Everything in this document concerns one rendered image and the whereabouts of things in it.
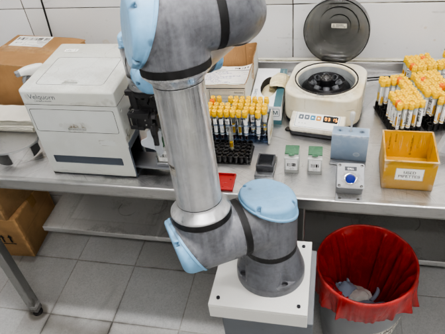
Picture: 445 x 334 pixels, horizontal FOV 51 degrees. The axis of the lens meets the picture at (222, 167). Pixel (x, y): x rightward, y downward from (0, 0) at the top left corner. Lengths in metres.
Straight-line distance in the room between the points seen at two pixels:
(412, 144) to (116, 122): 0.82
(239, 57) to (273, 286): 0.98
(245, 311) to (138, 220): 1.20
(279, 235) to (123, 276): 1.47
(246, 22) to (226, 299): 0.58
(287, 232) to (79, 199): 1.56
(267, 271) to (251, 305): 0.08
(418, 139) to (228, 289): 0.69
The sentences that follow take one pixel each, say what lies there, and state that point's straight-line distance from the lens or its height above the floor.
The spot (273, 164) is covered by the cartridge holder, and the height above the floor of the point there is 0.91.
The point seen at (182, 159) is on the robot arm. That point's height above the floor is 1.29.
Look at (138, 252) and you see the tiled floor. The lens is 2.39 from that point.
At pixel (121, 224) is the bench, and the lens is 2.16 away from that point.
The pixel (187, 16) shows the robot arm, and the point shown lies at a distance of 0.70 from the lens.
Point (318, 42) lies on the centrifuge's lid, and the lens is 1.71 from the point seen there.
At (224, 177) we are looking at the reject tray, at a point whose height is 0.88.
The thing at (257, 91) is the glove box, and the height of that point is 0.94.
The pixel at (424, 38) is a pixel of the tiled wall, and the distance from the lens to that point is 1.80.
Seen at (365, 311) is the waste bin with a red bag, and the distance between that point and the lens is 1.65.
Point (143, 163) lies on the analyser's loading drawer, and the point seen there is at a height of 0.92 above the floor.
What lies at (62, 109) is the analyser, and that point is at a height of 1.12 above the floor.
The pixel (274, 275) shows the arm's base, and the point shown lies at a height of 0.97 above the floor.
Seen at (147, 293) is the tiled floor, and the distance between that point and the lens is 2.23.
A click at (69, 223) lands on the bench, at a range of 2.26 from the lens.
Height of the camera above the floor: 1.79
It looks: 41 degrees down
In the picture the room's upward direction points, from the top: 7 degrees counter-clockwise
